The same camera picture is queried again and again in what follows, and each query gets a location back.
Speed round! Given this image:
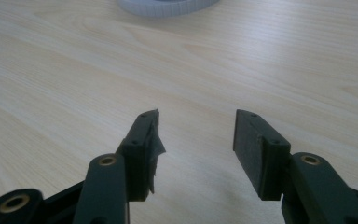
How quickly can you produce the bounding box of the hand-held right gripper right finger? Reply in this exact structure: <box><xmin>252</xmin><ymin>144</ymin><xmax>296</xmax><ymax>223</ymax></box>
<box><xmin>232</xmin><ymin>108</ymin><xmax>358</xmax><ymax>224</ymax></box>

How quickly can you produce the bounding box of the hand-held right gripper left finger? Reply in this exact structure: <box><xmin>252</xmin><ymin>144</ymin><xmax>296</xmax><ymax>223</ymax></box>
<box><xmin>72</xmin><ymin>108</ymin><xmax>167</xmax><ymax>224</ymax></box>

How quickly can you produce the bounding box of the grey ribbed round container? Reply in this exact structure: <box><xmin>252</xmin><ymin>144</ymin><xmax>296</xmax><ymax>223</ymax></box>
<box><xmin>117</xmin><ymin>0</ymin><xmax>221</xmax><ymax>19</ymax></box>

